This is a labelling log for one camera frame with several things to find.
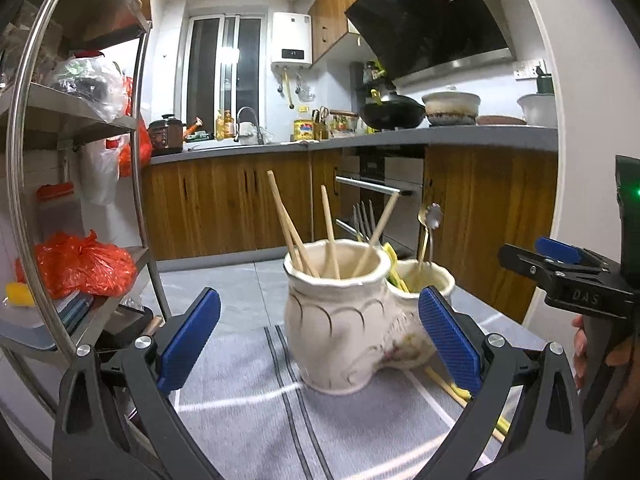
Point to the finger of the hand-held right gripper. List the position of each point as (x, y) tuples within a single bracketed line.
[(557, 250), (585, 295)]

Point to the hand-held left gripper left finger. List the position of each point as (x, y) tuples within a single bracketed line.
[(190, 340)]

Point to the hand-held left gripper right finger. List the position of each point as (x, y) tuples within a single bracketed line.
[(450, 345)]

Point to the wooden chopstick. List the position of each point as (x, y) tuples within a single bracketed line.
[(285, 220), (300, 245), (440, 380), (330, 230), (377, 232)]

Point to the yellow plastic spoon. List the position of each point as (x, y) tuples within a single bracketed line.
[(457, 391)]

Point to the yellow green plastic utensil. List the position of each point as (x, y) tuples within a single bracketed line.
[(390, 257)]

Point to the cream floral ceramic utensil holder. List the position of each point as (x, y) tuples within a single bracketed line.
[(340, 320)]

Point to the person's right hand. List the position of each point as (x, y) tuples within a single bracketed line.
[(579, 355)]

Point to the grey striped towel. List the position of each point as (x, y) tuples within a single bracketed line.
[(250, 425)]

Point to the crumpled red plastic bag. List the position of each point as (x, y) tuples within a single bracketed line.
[(85, 265)]

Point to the wooden base cabinets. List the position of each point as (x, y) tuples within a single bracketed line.
[(220, 205)]

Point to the grey kitchen countertop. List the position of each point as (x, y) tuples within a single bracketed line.
[(475, 137)]

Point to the white cooking pot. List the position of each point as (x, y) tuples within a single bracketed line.
[(537, 110)]

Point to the gold metal fork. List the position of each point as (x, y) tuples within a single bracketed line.
[(360, 234)]

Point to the small yellow object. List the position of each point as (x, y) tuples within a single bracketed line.
[(20, 294)]

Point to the white clay pot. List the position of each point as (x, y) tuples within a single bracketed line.
[(450, 107)]

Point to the container with red lid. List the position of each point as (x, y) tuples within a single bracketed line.
[(57, 210)]

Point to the stainless steel oven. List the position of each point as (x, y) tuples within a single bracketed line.
[(372, 170)]

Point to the white plastic bag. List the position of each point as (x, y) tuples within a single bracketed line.
[(100, 170)]

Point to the hanging red plastic bag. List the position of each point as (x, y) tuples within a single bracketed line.
[(135, 150)]

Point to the dark red pressure cooker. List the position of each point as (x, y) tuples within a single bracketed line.
[(165, 137)]

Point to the orange snack packet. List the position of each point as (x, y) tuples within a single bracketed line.
[(192, 130)]

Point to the black wok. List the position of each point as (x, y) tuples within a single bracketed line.
[(395, 112)]

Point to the small yellow bottles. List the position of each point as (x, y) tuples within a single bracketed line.
[(227, 125)]

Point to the chrome sink faucet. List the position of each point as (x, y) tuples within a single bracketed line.
[(247, 112)]

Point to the knife block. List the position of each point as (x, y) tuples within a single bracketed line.
[(320, 127)]

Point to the stainless steel shelf rack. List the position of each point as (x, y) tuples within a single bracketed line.
[(65, 115)]

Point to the black range hood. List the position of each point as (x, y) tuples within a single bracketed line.
[(430, 20)]

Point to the clear plastic bag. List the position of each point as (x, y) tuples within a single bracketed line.
[(85, 80)]

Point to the white water heater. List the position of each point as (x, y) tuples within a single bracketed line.
[(292, 35)]

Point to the wall power outlet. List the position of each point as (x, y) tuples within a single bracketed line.
[(530, 69)]

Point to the wooden wall cabinets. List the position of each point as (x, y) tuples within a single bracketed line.
[(330, 15)]

